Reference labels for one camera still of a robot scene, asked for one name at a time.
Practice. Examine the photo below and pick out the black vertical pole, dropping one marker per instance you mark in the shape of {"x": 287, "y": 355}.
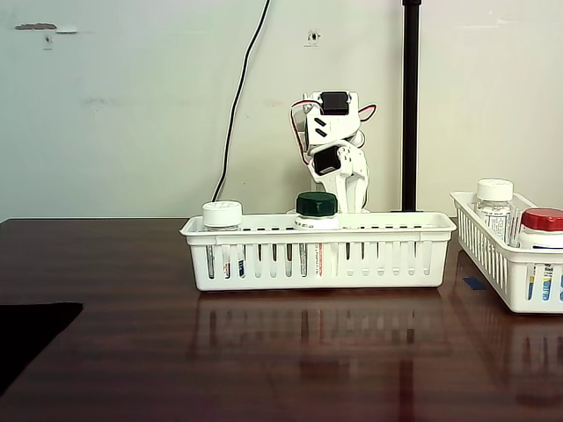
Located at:
{"x": 411, "y": 88}

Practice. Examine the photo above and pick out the white-capped bottle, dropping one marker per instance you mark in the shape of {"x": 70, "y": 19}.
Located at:
{"x": 222, "y": 213}
{"x": 495, "y": 190}

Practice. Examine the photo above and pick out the green-capped bottle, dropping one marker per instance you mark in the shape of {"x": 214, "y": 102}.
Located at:
{"x": 316, "y": 204}

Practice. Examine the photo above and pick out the blue tape strip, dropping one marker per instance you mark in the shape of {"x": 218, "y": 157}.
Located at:
{"x": 475, "y": 284}

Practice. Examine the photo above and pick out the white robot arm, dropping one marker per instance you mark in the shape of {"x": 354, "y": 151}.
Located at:
{"x": 336, "y": 127}

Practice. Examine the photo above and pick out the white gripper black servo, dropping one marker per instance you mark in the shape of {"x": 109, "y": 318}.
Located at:
{"x": 347, "y": 192}

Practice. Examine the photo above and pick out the red-capped bottle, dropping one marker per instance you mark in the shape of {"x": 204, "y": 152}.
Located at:
{"x": 543, "y": 220}

